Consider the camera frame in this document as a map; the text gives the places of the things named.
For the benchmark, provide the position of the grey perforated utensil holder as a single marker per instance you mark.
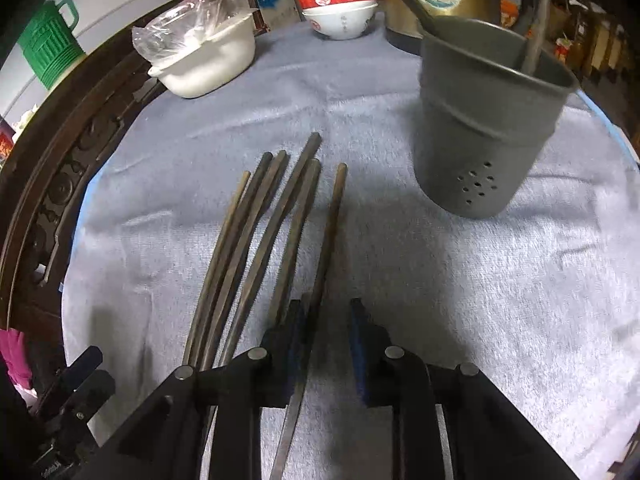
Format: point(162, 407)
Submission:
point(475, 135)

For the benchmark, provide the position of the pink garment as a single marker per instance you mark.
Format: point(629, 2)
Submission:
point(11, 355)

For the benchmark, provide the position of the white bowl with red mark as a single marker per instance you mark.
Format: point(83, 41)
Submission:
point(340, 22)

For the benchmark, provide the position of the clear plastic bag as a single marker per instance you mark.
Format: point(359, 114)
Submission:
point(175, 25)

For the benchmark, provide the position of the bundle of dark chopsticks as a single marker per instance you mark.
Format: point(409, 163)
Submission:
point(311, 144)

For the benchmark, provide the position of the dark carved wooden sideboard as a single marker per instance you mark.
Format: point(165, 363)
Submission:
point(65, 175)

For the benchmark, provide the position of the grey towel cloth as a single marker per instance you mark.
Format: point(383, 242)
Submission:
point(400, 285)

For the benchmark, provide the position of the green thermos flask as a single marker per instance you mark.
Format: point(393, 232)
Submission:
point(47, 40)

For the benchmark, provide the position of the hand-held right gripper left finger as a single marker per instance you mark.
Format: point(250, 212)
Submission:
point(295, 355)

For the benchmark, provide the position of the grey chopstick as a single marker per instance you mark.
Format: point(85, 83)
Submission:
point(536, 25)

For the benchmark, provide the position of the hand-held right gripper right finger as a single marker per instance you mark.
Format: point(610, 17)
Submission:
point(357, 355)

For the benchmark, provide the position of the white plastic container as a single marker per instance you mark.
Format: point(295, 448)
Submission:
point(210, 67)

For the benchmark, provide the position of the dark wooden chopstick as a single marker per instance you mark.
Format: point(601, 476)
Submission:
point(334, 210)

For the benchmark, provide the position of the blue table cover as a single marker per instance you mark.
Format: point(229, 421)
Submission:
point(86, 210)

